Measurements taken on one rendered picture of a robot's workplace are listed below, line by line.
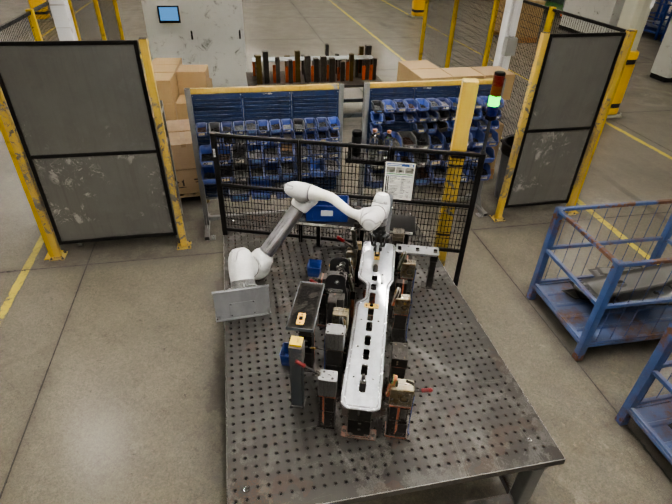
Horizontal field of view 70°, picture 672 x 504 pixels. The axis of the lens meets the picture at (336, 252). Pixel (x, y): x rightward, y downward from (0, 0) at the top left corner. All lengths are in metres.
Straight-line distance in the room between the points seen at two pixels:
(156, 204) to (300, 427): 3.02
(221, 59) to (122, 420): 6.94
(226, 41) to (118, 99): 4.92
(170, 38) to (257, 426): 7.64
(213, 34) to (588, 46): 6.06
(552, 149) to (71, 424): 5.08
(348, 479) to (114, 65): 3.54
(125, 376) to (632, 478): 3.48
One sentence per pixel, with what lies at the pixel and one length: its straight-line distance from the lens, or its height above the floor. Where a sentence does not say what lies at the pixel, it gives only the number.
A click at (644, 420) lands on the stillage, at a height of 0.19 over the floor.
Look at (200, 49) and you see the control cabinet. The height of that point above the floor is 0.87.
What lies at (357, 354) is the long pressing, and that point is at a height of 1.00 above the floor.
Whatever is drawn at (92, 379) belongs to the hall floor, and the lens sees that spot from 4.06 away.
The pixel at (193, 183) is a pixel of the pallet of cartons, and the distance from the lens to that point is 5.81.
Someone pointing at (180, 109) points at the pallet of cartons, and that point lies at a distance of 6.96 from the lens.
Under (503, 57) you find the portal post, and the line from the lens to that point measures 7.37.
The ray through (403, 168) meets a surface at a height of 1.40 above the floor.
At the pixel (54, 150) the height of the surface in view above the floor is 1.10.
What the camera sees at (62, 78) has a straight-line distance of 4.64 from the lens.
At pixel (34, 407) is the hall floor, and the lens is 4.06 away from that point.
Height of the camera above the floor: 2.83
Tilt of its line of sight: 35 degrees down
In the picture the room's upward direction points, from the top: 2 degrees clockwise
